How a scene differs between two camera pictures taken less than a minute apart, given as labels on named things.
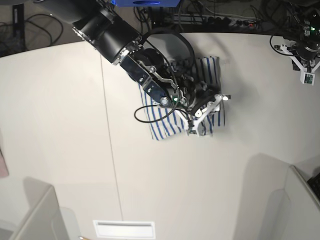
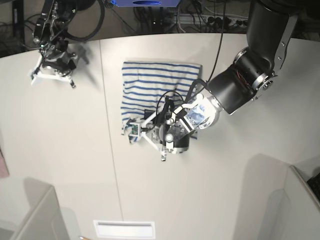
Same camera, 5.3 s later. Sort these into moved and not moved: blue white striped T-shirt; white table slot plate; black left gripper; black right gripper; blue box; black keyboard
Moved: blue white striped T-shirt; black right gripper; black left gripper
Not moved: white table slot plate; blue box; black keyboard
